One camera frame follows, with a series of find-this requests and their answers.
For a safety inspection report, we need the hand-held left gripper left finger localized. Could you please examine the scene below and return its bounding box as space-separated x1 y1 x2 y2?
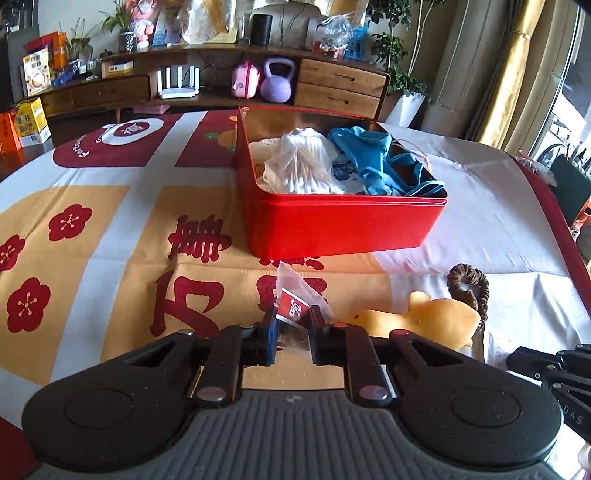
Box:
108 307 280 409

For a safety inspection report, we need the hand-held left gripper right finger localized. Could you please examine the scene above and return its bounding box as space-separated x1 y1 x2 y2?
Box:
308 305 467 407

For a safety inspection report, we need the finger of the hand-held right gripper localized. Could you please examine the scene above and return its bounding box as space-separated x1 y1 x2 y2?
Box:
556 344 591 370
506 348 561 381

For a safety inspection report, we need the clear tea bag packet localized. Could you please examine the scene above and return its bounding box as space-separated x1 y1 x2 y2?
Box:
274 260 334 352

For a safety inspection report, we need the red tin box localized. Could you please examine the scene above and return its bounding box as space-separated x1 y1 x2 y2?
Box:
235 106 448 259

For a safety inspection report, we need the cream gauze cloth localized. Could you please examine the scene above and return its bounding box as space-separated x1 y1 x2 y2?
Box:
249 137 289 185

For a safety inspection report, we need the white gauze cloth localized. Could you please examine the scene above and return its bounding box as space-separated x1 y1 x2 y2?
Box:
286 128 326 144

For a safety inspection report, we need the white paper packet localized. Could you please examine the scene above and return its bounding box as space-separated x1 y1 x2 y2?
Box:
482 323 515 367

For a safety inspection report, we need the yellow rubber toy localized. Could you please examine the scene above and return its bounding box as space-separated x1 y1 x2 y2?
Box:
347 291 482 350

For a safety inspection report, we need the orange patterned box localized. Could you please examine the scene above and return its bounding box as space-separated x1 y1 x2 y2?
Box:
571 196 591 264

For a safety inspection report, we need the white blue-print cloth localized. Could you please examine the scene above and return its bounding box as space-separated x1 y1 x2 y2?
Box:
323 154 368 195

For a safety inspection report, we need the bag of cotton swabs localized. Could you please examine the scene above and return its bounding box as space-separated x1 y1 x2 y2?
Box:
263 134 345 195

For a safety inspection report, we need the dark green bin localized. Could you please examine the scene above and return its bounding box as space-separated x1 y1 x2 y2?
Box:
549 154 591 224

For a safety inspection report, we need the blue cloth bag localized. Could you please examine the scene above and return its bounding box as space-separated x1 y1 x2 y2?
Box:
327 126 447 197

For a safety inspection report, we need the printed red yellow tablecloth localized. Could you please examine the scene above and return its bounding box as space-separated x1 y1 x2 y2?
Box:
0 108 591 469

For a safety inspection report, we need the red white plastic wrapper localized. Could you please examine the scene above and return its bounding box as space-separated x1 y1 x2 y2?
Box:
515 150 557 183

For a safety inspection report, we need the washing machine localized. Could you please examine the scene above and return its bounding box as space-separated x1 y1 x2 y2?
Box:
531 127 571 162

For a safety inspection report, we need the potted plant white planter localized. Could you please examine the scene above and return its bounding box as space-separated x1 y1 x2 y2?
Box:
367 0 435 129

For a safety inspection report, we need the purple kettlebell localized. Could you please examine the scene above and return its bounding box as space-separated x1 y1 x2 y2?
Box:
260 58 296 103

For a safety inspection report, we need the pink small bag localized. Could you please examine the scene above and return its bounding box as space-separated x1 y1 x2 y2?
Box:
231 61 262 99

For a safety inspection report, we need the wooden media cabinet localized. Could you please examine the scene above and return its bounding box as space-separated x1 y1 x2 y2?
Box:
14 42 392 123

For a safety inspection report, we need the white router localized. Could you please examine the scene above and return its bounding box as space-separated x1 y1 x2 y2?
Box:
154 66 201 100

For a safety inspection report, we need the beige curtain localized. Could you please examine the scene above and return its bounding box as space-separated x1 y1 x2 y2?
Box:
503 0 580 155
421 0 492 139

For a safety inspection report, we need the yellow curtain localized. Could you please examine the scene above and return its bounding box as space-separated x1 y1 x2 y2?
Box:
475 0 548 148

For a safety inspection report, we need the blue package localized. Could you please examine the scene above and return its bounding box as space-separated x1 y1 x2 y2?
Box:
345 25 370 60

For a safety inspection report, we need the clear plastic bag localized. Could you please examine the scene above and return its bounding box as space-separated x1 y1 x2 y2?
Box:
314 14 356 58

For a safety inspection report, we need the black speaker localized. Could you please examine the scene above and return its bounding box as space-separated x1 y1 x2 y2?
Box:
250 14 274 46

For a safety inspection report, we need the brown cardboard box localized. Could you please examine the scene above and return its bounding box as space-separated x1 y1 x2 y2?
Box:
100 61 136 78

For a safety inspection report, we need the yellow carton box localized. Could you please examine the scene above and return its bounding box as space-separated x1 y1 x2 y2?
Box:
11 98 52 147

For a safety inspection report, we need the plastic wrapped yellow bundle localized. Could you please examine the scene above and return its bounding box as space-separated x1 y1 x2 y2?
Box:
178 0 241 45

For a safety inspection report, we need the blue picture book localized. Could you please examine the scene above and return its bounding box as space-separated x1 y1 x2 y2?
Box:
151 11 182 47

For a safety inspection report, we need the green plant in jar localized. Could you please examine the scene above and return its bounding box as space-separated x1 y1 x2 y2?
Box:
99 2 137 54

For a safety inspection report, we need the orange carton box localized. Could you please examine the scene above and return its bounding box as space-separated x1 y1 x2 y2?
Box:
0 112 23 154

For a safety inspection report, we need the small green potted plant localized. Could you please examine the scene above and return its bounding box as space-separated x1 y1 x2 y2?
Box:
62 21 95 77

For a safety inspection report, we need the pink doll figure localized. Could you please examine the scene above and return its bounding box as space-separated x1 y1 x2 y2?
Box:
126 0 154 49

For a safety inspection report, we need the white printed food box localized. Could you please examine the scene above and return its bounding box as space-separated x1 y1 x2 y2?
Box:
19 47 52 99

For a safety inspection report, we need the orange gift box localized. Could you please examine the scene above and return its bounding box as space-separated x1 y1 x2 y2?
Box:
25 31 70 77

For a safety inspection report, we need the brown hair tie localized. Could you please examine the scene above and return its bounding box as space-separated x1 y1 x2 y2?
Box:
446 263 491 324

